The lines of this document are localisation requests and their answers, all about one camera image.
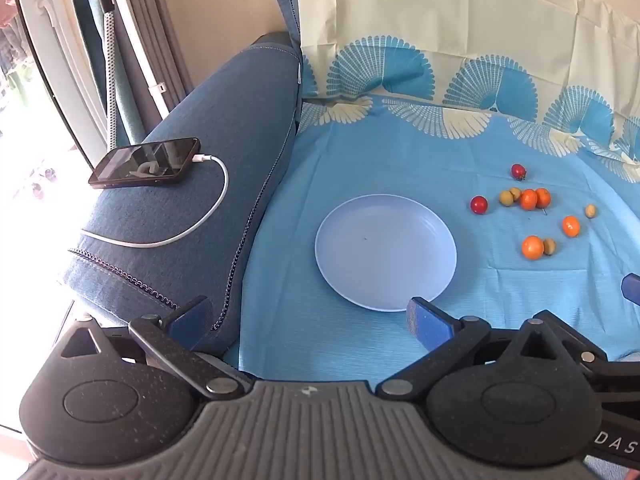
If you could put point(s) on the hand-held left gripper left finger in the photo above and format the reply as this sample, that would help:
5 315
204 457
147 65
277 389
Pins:
192 317

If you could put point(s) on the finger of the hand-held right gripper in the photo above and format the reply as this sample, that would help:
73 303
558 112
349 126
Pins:
632 289
587 350

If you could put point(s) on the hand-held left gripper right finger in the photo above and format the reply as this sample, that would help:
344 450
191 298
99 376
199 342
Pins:
427 322

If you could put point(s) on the light blue plate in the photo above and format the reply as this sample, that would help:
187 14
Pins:
385 250

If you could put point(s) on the red cherry tomato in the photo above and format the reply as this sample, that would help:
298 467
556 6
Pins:
478 204
518 171

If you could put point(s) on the mandarin orange with stem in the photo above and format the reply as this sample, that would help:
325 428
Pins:
528 200

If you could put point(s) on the blue fan-print bed sheet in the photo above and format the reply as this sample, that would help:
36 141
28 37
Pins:
500 305

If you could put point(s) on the black smartphone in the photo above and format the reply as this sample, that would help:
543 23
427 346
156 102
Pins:
145 162

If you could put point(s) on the grey curtain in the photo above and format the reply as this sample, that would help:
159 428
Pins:
160 10

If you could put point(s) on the teal curtain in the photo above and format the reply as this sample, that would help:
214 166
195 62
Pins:
95 20

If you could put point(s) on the white window frame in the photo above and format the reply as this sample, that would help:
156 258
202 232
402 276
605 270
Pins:
65 60

